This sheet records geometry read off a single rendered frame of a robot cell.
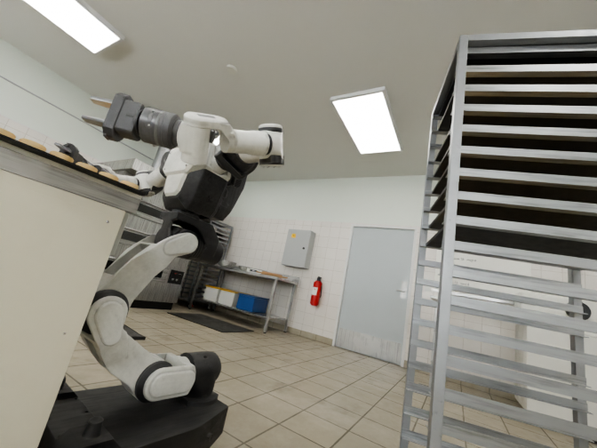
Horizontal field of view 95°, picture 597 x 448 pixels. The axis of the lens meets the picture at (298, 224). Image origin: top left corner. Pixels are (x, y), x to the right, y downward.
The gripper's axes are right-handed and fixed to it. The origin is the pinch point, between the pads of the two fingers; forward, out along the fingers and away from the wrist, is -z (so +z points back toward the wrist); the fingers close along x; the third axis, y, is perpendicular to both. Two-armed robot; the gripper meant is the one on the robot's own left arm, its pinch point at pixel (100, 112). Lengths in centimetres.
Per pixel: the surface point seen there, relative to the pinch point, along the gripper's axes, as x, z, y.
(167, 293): -78, -78, -427
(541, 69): 64, 131, -2
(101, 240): -29.5, 1.3, -18.7
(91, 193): -17.4, -3.7, -15.1
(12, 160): -16.2, -15.3, -3.0
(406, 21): 196, 121, -99
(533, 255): -7, 128, -3
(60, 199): -21.7, -7.2, -10.1
